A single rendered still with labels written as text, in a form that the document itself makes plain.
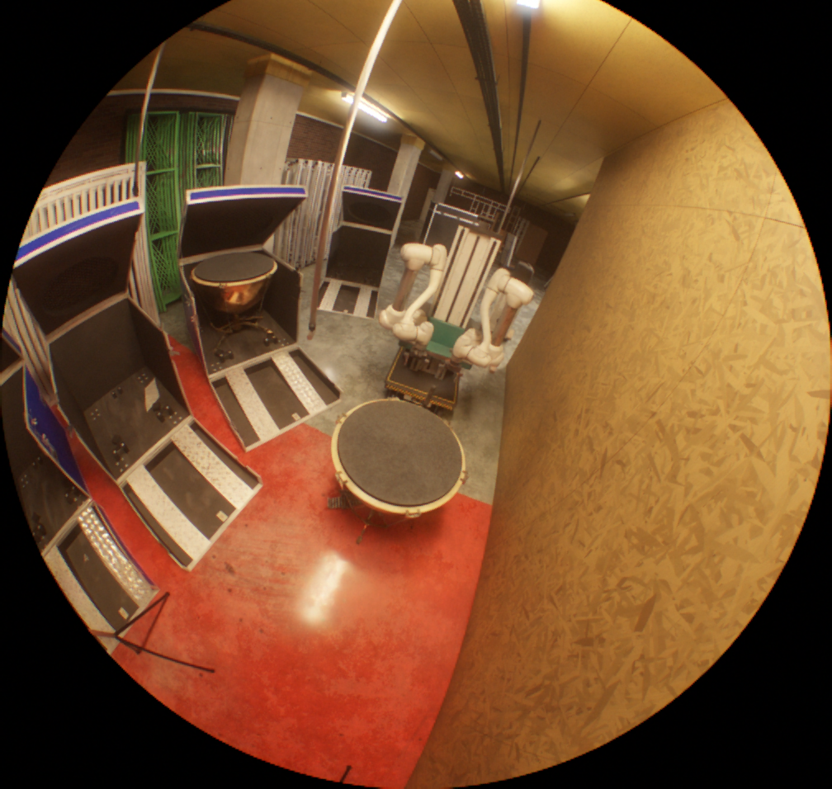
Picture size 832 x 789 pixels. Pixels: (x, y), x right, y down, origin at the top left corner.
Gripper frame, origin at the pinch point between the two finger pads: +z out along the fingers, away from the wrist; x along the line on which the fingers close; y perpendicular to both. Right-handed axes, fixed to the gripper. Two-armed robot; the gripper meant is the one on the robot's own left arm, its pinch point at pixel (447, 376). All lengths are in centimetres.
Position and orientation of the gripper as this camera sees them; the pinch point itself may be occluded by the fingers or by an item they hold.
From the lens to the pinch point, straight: 219.0
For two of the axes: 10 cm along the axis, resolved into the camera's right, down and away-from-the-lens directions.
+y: -1.8, 5.7, -8.0
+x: 9.4, 3.3, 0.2
